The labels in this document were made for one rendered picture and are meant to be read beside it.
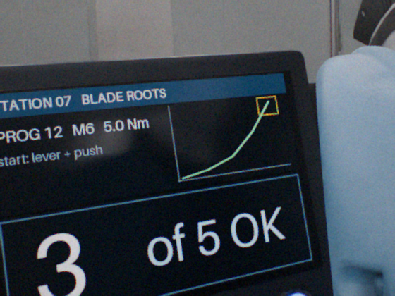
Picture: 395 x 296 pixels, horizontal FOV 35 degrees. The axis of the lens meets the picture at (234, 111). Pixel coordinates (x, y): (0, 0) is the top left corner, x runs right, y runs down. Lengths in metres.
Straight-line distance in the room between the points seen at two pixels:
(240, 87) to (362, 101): 0.19
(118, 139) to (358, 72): 0.17
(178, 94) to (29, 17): 7.76
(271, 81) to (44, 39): 7.71
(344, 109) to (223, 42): 6.24
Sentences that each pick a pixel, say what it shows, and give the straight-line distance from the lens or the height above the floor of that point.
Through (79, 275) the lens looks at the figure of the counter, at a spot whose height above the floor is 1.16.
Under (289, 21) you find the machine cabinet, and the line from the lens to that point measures 6.50.
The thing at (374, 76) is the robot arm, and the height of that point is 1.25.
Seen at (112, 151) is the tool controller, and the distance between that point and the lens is 0.31.
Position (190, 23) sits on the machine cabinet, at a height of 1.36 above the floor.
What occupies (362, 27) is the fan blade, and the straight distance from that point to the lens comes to 1.39.
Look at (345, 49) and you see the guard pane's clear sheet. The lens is 2.43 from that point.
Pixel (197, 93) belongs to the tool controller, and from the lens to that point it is 0.33.
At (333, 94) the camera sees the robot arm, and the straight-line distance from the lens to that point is 0.17.
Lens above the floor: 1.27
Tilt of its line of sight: 7 degrees down
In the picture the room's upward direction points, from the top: 2 degrees counter-clockwise
